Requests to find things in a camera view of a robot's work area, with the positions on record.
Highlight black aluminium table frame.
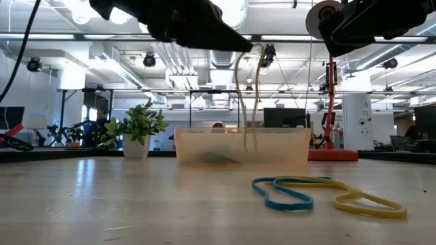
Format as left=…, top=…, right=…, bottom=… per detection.
left=0, top=148, right=436, bottom=163

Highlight green plant in white pot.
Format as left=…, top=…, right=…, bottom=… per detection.
left=104, top=98, right=170, bottom=160

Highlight teal rubber band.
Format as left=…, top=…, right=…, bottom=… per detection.
left=251, top=176, right=333, bottom=212

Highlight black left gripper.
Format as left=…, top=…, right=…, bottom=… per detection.
left=89, top=0, right=255, bottom=52

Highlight rubber bands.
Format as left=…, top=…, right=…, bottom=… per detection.
left=233, top=43, right=266, bottom=153

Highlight yellow rubber band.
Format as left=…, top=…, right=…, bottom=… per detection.
left=272, top=175, right=408, bottom=219

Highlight orange translucent plastic bin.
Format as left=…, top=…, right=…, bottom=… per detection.
left=174, top=127, right=311, bottom=167

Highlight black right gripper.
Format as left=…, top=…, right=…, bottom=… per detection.
left=318, top=0, right=386, bottom=58

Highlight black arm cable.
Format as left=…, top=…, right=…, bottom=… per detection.
left=0, top=0, right=42, bottom=103

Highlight red desk lamp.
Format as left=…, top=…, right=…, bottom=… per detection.
left=305, top=0, right=359, bottom=162

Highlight black hanging camera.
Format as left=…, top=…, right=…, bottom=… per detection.
left=258, top=44, right=277, bottom=69

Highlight black computer monitor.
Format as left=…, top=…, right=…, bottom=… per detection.
left=414, top=105, right=436, bottom=141
left=0, top=106, right=25, bottom=130
left=264, top=108, right=307, bottom=129

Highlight white column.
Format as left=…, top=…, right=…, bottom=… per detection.
left=342, top=94, right=374, bottom=151

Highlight black rig crossbeam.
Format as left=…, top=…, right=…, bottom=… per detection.
left=0, top=32, right=436, bottom=44

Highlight black round spotlight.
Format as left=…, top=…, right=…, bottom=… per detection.
left=382, top=57, right=399, bottom=70
left=142, top=52, right=157, bottom=68
left=27, top=56, right=42, bottom=73

